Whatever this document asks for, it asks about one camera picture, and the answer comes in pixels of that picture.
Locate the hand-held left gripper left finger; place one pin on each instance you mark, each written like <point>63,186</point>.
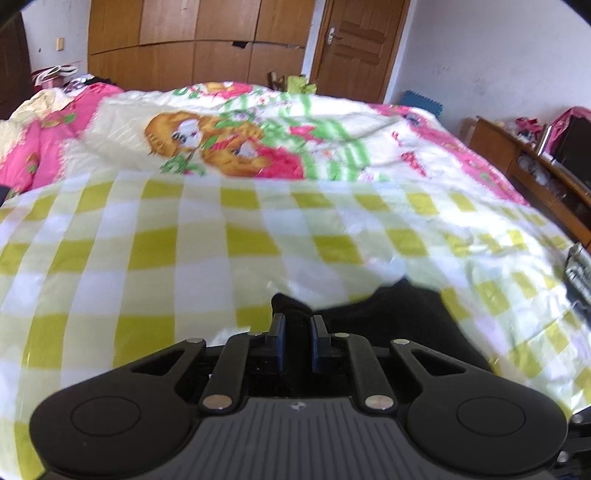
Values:
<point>281,341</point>

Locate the small wooden chair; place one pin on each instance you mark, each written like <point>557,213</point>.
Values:
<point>277,81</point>

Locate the pink bag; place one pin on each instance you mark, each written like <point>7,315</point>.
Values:
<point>565,122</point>

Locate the cartoon printed quilt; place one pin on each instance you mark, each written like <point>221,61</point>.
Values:
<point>277,134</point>

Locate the dark grey knit garment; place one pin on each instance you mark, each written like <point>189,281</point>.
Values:
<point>584,302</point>

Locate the brown wooden door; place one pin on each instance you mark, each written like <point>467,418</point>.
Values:
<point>355,46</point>

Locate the wooden side cabinet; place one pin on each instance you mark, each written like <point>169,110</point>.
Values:
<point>498,147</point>

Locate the green white checked sheet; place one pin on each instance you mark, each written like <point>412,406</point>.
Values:
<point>184,258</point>

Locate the brown wooden wardrobe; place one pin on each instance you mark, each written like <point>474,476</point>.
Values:
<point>184,41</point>

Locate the black pants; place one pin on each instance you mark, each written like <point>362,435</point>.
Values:
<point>406,318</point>

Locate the pale green folded garment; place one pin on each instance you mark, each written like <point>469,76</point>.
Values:
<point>579,265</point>

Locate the blue foam mat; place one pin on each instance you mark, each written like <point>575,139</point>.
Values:
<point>422,102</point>

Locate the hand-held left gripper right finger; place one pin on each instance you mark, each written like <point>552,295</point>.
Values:
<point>316,344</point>

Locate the black monitor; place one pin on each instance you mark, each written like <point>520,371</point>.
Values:
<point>575,145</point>

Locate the pile of bags and clothes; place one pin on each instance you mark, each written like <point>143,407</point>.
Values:
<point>60,76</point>

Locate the dark wooden headboard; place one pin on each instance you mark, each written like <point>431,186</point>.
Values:
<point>14,69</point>

